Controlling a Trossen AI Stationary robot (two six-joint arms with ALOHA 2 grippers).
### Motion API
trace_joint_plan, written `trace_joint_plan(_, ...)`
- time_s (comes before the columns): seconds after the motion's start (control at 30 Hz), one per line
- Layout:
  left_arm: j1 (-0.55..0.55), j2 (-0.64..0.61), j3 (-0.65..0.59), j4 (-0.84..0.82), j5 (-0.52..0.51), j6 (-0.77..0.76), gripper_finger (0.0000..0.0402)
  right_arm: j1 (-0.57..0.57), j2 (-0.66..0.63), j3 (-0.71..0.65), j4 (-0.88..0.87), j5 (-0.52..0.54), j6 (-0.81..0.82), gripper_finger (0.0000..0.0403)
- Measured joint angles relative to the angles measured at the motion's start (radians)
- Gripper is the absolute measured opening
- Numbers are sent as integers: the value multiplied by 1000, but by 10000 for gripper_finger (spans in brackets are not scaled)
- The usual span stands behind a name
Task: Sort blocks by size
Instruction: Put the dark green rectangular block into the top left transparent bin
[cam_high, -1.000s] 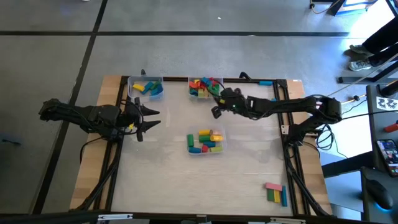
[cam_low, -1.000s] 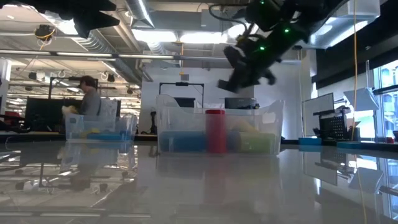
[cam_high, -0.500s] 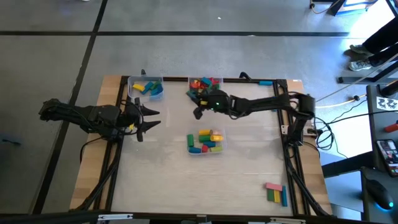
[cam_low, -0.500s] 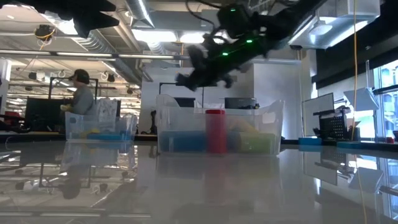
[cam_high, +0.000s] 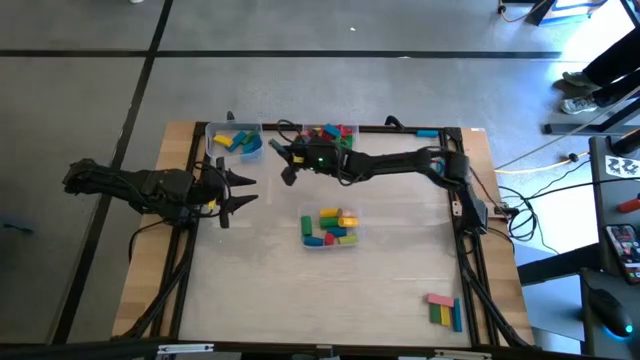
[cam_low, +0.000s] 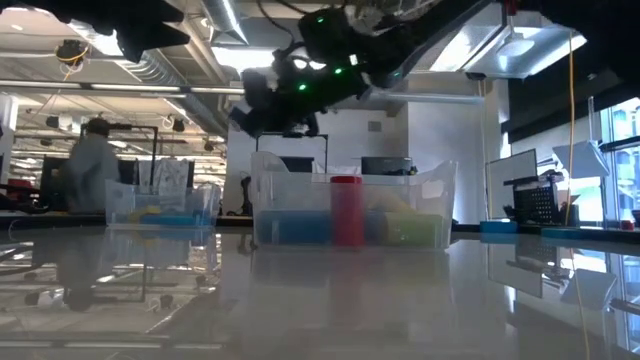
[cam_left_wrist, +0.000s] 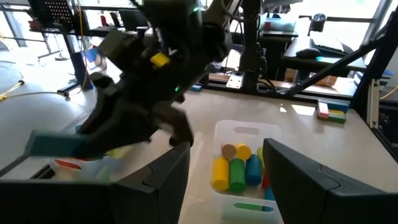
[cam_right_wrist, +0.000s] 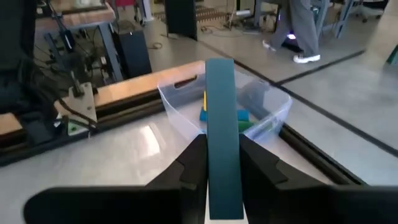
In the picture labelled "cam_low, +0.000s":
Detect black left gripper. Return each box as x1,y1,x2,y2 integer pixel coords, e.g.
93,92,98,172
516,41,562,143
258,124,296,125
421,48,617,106
64,0,191,64

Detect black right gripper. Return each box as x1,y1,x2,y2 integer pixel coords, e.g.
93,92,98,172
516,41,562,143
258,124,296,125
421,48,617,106
228,49,374,137

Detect blue wooden cylinder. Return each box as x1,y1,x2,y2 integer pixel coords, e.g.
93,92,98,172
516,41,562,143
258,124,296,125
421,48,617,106
255,209,332,246
363,209,389,244

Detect yellow wooden cylinder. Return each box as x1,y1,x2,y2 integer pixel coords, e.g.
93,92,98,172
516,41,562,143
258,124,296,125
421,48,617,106
367,192,416,214

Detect small blue wooden block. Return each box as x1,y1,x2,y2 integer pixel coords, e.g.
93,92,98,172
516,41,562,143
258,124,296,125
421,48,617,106
144,214,207,227

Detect yellow wooden block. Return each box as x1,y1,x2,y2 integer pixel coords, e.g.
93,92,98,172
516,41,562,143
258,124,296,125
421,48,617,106
128,207,161,224

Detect lime green wooden cylinder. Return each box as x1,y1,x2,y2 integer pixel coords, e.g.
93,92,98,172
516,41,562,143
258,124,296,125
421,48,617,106
384,213,445,249

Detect teal wooden plank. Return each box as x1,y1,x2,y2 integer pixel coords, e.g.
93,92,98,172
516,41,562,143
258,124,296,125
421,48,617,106
479,219,519,235

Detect rectangular ceiling light panel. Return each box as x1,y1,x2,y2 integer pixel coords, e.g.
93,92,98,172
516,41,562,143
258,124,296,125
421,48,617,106
212,45,276,71

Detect clear plastic bin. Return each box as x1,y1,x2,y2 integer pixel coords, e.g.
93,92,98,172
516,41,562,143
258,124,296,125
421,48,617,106
103,178,222,229
250,151,459,251

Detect silver ceiling pipe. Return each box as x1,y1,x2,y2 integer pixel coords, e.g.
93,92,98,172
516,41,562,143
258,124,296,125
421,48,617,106
0,79,485,106

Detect whiteboard with sketches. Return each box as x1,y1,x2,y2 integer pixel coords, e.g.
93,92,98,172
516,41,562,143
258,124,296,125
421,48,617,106
137,158,192,197

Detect person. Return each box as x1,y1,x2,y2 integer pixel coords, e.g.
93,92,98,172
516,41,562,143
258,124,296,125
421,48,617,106
58,117,122,214

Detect white screen panel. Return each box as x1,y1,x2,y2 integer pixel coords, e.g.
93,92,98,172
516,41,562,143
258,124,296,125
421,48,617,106
485,148,539,221

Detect black perforated box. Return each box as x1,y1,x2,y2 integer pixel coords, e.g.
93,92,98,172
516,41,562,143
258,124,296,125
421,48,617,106
512,182,561,225

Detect white paper shade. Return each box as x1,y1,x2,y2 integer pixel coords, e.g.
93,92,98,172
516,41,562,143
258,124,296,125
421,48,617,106
552,140,612,180

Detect glass window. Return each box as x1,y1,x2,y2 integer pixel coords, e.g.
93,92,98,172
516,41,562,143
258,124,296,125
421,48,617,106
599,97,640,226

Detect silver ventilation duct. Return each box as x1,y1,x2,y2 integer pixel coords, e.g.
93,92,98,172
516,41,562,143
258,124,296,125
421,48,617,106
144,0,251,134

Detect yellow cable reel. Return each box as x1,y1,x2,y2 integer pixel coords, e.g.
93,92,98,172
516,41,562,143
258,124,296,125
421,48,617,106
53,38,92,69

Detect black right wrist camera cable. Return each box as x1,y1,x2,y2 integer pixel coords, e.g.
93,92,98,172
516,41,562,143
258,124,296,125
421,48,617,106
255,0,304,59

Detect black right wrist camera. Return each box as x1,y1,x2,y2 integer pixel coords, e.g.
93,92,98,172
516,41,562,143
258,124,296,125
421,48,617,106
298,7,354,64

